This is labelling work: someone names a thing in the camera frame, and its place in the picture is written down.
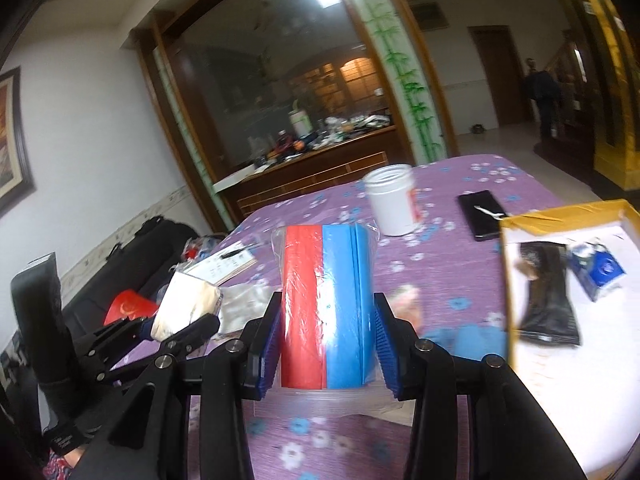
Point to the white notebook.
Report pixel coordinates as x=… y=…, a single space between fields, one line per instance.
x=225 y=265

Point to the black smartphone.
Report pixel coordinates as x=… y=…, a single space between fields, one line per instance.
x=480 y=215

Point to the glass partition window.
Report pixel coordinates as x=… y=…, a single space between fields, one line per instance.
x=250 y=60

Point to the white cloth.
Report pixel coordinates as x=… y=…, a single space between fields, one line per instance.
x=185 y=300

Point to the brown wooden door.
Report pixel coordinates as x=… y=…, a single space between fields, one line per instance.
x=495 y=80

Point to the blue packet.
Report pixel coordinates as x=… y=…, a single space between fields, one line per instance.
x=602 y=270

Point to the purple floral tablecloth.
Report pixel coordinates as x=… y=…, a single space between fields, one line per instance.
x=450 y=270

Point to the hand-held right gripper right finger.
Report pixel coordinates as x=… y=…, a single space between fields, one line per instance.
x=387 y=355

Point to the red and blue cloth pack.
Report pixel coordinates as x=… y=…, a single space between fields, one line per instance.
x=320 y=310

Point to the white plastic jar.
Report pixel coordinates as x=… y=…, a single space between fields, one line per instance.
x=390 y=205

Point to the clear plastic bag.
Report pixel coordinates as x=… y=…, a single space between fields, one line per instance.
x=245 y=305

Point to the crumpled plastic bags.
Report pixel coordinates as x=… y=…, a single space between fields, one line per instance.
x=197 y=250

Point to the pile of counter clutter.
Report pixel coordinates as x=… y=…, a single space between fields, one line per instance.
x=340 y=127

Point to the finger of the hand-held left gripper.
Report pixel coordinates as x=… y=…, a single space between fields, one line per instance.
x=192 y=335
x=125 y=332

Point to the blue cloth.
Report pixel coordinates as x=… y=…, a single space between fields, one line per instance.
x=465 y=340

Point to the black bag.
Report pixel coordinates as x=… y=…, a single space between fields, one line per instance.
x=130 y=255

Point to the black pen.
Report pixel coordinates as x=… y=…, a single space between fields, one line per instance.
x=235 y=252

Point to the black packet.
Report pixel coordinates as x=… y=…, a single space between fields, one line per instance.
x=545 y=300

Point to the white thermos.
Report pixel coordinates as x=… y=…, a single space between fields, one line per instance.
x=300 y=122

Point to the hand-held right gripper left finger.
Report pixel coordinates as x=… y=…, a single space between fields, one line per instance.
x=265 y=350

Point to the red gift bag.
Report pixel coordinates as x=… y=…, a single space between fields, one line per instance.
x=125 y=307

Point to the yellow cardboard box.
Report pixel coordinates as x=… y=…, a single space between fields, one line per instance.
x=565 y=217

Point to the bamboo painted pillar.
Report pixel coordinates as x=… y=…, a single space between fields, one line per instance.
x=415 y=95

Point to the plastic wrapped snack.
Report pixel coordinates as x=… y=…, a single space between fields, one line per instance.
x=406 y=300

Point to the wooden counter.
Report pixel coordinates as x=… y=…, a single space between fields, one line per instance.
x=310 y=175

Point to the golden wooden screen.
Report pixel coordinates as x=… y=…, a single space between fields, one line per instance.
x=615 y=125

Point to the framed wall picture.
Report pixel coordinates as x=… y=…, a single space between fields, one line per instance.
x=10 y=150

